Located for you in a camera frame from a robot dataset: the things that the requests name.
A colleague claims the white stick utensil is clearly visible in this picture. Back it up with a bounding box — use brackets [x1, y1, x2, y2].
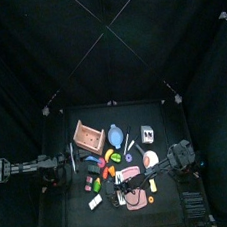
[68, 142, 78, 175]

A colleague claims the blue curved toy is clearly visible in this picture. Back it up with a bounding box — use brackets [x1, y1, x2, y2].
[82, 153, 101, 165]

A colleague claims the pink wooden crate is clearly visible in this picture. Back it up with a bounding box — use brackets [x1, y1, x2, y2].
[70, 116, 109, 159]

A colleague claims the orange toy food piece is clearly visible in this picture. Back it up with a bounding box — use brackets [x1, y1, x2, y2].
[107, 164, 117, 178]

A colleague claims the yellow toy food piece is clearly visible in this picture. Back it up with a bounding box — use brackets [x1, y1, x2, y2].
[148, 177, 159, 195]

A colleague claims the black block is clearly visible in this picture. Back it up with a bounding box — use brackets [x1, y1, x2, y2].
[87, 163, 102, 176]

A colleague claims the red orange toy carrot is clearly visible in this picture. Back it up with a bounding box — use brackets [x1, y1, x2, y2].
[100, 166, 111, 181]

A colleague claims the pink round toy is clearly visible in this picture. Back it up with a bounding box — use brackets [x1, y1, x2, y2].
[96, 156, 108, 170]

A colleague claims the toy egg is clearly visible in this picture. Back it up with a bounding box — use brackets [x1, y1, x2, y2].
[142, 154, 152, 169]

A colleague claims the toy corn with green husk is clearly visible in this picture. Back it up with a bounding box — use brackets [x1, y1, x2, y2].
[90, 175, 104, 195]

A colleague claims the yellow toy banana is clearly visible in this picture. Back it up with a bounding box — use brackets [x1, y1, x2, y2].
[103, 147, 116, 164]

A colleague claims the green toy pepper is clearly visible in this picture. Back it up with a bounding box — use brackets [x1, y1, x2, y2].
[109, 152, 124, 165]

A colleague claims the white box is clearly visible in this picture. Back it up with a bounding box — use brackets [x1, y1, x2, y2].
[86, 192, 105, 212]

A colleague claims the grey ladle spoon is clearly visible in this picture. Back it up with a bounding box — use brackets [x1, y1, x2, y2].
[133, 139, 161, 171]

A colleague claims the blue bowl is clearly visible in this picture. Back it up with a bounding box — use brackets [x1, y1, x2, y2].
[105, 121, 127, 151]

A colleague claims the short toy knife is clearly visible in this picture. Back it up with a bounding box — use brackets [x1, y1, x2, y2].
[125, 135, 141, 153]

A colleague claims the white text label sticker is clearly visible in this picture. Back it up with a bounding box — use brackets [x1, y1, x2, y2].
[180, 188, 207, 222]

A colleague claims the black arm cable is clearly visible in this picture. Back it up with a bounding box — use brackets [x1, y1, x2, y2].
[122, 181, 149, 209]

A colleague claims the long toy knife black handle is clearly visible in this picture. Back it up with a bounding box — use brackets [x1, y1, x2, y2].
[119, 125, 136, 157]

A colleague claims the thin diagonal cord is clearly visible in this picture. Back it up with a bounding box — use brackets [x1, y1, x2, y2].
[32, 0, 160, 107]
[63, 0, 180, 109]

